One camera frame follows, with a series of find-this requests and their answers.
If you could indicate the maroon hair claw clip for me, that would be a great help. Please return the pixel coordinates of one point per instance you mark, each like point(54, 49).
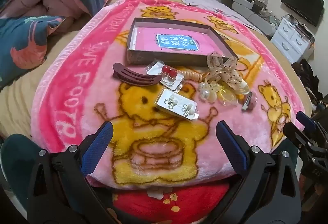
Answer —
point(133, 77)

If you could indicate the red bead earrings card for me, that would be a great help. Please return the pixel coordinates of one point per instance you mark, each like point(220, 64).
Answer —
point(169, 72)

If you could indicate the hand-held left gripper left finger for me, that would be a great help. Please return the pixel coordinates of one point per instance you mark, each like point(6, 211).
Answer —
point(98, 148)

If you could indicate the white drawer cabinet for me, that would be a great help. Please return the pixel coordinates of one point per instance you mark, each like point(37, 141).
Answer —
point(287, 36)

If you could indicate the pink fabric hair clip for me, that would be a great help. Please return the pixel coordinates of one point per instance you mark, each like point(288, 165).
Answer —
point(249, 101)

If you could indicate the grey desk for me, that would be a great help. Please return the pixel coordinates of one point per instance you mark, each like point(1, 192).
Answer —
point(246, 10)

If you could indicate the pink bear printed blanket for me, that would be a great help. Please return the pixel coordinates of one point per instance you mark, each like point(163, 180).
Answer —
point(76, 101)

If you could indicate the black flat television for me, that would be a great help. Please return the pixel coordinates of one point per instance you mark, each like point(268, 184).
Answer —
point(302, 2)

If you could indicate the beige bed sheet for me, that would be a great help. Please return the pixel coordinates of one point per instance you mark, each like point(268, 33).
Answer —
point(15, 106)

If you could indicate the pearl flower hair clip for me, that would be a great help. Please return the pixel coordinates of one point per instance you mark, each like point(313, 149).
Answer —
point(205, 91)

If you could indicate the sheer polka dot bow clip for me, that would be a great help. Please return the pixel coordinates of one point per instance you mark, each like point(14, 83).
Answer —
point(217, 62)

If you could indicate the pink book with blue label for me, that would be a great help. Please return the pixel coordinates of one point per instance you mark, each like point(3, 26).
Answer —
point(146, 39)

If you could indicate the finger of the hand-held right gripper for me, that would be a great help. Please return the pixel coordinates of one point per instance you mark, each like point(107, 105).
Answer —
point(294, 134)
point(305, 118)

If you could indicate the red floral cloth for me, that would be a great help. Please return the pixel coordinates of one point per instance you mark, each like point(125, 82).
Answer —
point(164, 206)

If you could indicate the lilac bed sheet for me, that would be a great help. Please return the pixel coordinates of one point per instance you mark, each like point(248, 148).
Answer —
point(205, 2)

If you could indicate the teal cloth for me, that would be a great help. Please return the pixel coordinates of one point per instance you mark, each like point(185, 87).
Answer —
point(15, 162)

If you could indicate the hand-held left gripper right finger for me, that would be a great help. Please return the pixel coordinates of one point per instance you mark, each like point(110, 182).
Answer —
point(230, 148)

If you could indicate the brown cardboard box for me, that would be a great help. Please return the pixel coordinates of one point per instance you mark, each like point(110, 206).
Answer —
point(164, 58)

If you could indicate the dark clothes pile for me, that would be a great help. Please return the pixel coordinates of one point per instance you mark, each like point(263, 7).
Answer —
point(306, 77)

